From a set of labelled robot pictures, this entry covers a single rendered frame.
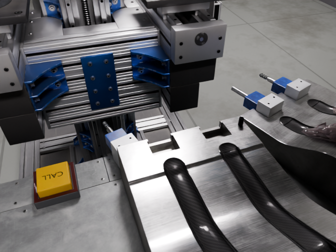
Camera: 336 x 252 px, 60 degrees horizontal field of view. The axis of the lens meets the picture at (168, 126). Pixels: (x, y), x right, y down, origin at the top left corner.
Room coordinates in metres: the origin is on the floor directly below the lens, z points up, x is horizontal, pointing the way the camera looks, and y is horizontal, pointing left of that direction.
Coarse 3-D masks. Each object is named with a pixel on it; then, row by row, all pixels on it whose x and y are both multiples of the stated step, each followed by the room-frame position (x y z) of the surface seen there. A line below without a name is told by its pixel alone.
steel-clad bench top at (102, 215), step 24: (96, 168) 0.40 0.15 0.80; (0, 192) 0.34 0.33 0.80; (24, 192) 0.34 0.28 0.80; (96, 192) 0.34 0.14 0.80; (120, 192) 0.34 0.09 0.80; (312, 192) 0.34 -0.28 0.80; (0, 216) 0.29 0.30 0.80; (24, 216) 0.29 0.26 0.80; (48, 216) 0.29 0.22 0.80; (72, 216) 0.29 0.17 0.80; (96, 216) 0.29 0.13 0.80; (120, 216) 0.29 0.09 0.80; (0, 240) 0.24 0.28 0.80; (24, 240) 0.24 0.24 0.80; (48, 240) 0.24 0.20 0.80; (72, 240) 0.24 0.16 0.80; (96, 240) 0.24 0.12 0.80; (120, 240) 0.24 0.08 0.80
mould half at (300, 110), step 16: (304, 80) 0.66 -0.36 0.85; (288, 96) 0.59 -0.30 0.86; (304, 96) 0.59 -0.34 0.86; (320, 96) 0.59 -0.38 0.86; (256, 112) 0.52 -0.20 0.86; (288, 112) 0.52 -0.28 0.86; (304, 112) 0.52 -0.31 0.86; (320, 112) 0.52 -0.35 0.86; (256, 128) 0.47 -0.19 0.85; (272, 128) 0.47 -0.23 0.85; (288, 128) 0.47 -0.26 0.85; (272, 144) 0.44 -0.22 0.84; (288, 144) 0.41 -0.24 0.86; (304, 144) 0.40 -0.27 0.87; (320, 144) 0.39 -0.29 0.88; (288, 160) 0.40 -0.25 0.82; (304, 160) 0.38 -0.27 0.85; (320, 160) 0.36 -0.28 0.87; (304, 176) 0.37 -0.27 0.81; (320, 176) 0.35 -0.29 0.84; (320, 192) 0.34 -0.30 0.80
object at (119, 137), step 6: (108, 126) 0.50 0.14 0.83; (108, 132) 0.49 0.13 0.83; (114, 132) 0.47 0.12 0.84; (120, 132) 0.47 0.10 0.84; (108, 138) 0.45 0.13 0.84; (114, 138) 0.45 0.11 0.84; (120, 138) 0.44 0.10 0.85; (126, 138) 0.44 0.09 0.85; (132, 138) 0.44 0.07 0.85; (108, 144) 0.45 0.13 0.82; (114, 144) 0.42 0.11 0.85; (120, 144) 0.42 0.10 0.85; (114, 150) 0.41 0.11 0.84; (114, 156) 0.42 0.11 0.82
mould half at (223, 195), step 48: (144, 144) 0.38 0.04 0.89; (192, 144) 0.38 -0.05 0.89; (240, 144) 0.38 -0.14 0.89; (144, 192) 0.28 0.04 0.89; (240, 192) 0.28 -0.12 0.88; (288, 192) 0.28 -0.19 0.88; (144, 240) 0.22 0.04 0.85; (192, 240) 0.20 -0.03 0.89; (240, 240) 0.19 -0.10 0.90; (288, 240) 0.19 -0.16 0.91
